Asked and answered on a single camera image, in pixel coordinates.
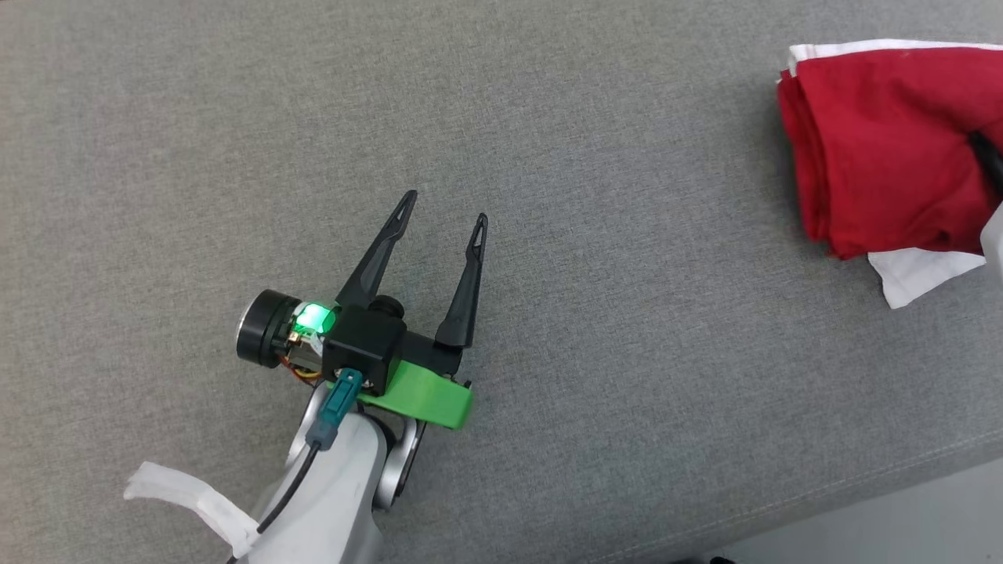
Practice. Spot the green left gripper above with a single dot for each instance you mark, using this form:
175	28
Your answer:
431	399

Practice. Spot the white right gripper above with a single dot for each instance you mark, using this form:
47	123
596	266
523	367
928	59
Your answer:
997	243

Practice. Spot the red and white jersey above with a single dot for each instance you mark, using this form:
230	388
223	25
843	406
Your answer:
878	157

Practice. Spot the black cylindrical left gripper motor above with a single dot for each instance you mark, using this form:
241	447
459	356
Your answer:
262	329

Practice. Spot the white tape strip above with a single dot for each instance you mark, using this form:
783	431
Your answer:
196	497

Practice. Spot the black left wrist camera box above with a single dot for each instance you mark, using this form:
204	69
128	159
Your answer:
364	348

